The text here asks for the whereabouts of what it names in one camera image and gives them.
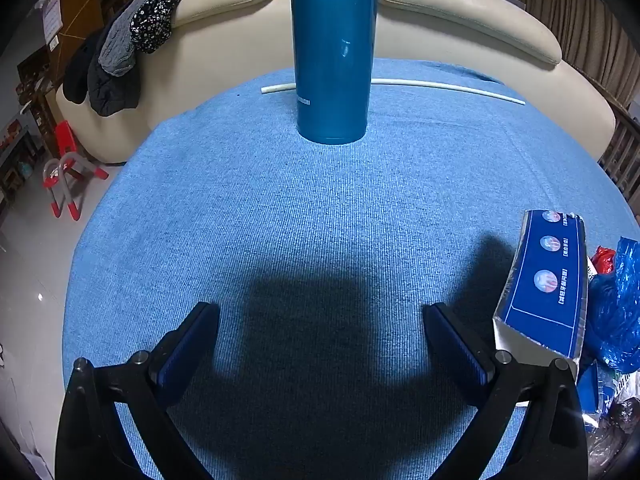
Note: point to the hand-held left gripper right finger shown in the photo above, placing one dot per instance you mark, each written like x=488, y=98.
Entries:
x=457, y=355

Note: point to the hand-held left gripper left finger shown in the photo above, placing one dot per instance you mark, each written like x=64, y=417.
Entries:
x=195, y=340

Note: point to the blue carton box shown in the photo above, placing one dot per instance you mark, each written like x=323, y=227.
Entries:
x=545, y=285

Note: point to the blue plastic bag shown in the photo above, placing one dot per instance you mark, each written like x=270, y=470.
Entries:
x=620, y=305

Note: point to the clear ribbed plastic cup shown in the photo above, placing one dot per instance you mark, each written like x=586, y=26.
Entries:
x=610, y=435

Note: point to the red plastic bag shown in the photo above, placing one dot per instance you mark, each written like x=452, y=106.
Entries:
x=602, y=260

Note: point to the blue tablecloth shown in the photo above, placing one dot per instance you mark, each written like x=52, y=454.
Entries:
x=300, y=210

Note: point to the red plastic stool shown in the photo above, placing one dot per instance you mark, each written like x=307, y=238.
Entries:
x=65, y=137

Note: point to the wooden baby crib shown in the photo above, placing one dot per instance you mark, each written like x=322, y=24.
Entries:
x=622, y=160

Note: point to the thin white plastic tube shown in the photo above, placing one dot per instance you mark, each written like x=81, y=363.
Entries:
x=277, y=87

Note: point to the cluttered wooden shelf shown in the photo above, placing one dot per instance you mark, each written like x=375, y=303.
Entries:
x=22, y=125

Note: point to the grey knitted garment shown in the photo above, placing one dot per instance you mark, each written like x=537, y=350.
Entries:
x=117, y=50

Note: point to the teal insulated bottle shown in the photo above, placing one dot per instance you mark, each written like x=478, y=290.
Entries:
x=332, y=60

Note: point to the black white floral cloth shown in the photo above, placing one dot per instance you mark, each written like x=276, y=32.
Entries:
x=155, y=15

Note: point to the cream leather sofa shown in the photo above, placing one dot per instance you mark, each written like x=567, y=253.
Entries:
x=450, y=25

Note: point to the brown curtain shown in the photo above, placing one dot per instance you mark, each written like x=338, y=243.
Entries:
x=575, y=20

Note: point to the white wall paper sheet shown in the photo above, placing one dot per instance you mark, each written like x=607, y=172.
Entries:
x=52, y=15

